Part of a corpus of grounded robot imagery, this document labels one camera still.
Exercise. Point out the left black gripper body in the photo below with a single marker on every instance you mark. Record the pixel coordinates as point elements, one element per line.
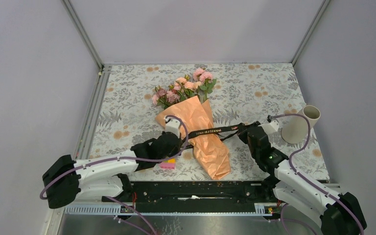
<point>176,150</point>

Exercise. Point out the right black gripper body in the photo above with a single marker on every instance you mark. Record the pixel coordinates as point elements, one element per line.
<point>244,136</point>

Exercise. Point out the black gold-lettered ribbon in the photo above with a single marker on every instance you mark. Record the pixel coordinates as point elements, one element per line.
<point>241,130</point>

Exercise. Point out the peach paper flower bouquet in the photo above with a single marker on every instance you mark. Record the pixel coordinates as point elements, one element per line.
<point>187,99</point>

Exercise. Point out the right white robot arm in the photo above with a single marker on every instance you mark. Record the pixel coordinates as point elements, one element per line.
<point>335,213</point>

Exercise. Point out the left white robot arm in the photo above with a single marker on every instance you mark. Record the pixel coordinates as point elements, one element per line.
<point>68,180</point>

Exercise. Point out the beige cylindrical vase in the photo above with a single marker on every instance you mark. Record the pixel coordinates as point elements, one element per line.
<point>296,129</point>

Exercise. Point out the pink flat block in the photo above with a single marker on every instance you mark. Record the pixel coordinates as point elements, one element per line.
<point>167,165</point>

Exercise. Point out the floral patterned table mat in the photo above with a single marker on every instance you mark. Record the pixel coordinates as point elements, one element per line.
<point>243,93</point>

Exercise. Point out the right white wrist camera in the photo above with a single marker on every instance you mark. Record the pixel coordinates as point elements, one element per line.
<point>271,127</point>

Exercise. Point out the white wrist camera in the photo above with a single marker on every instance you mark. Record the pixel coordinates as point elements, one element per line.
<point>172,125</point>
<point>271,127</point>

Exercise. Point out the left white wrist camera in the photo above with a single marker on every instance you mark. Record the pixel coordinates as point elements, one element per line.
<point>172,125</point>

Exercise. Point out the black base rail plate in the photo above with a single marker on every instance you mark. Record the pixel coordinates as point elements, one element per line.
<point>198,197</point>

